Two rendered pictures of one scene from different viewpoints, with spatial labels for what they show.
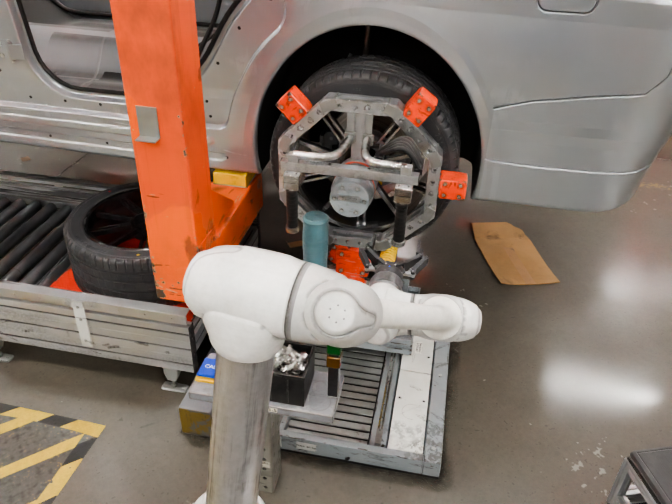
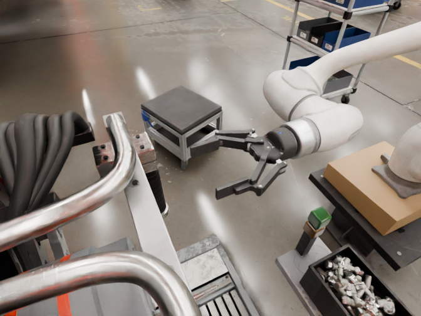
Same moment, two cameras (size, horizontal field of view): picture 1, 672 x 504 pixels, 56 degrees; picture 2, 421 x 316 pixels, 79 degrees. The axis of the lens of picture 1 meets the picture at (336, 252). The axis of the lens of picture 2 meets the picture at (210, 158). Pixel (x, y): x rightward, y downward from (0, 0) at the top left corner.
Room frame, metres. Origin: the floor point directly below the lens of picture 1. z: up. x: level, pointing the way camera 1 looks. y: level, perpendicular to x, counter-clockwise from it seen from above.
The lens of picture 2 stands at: (1.75, 0.13, 1.22)
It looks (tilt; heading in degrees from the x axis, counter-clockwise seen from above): 44 degrees down; 234
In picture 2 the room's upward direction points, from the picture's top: straight up
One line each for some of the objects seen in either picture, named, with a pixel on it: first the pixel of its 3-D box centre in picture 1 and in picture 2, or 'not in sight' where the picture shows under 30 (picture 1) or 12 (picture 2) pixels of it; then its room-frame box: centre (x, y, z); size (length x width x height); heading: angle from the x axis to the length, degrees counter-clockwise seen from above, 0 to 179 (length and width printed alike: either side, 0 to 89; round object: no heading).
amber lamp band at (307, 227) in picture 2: (334, 358); (314, 227); (1.31, -0.01, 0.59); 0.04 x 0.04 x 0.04; 80
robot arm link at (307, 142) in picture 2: (385, 289); (296, 139); (1.32, -0.13, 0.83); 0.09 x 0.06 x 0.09; 80
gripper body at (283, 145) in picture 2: (389, 273); (270, 148); (1.39, -0.15, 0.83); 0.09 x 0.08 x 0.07; 170
